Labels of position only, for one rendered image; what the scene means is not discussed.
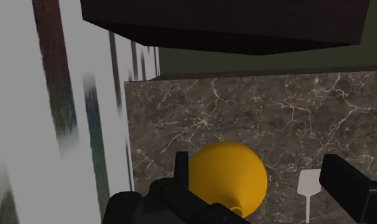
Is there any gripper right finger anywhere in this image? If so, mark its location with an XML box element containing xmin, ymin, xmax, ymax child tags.
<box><xmin>318</xmin><ymin>153</ymin><xmax>377</xmax><ymax>224</ymax></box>

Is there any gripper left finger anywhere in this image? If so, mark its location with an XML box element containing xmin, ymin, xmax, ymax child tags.
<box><xmin>102</xmin><ymin>151</ymin><xmax>252</xmax><ymax>224</ymax></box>

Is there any white spatula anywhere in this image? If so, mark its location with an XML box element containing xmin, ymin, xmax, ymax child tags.
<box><xmin>296</xmin><ymin>169</ymin><xmax>322</xmax><ymax>224</ymax></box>

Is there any yellow funnel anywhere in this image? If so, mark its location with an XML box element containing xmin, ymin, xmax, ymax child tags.
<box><xmin>188</xmin><ymin>141</ymin><xmax>269</xmax><ymax>219</ymax></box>

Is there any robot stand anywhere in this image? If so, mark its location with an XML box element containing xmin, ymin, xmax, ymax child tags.
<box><xmin>80</xmin><ymin>0</ymin><xmax>371</xmax><ymax>56</ymax></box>

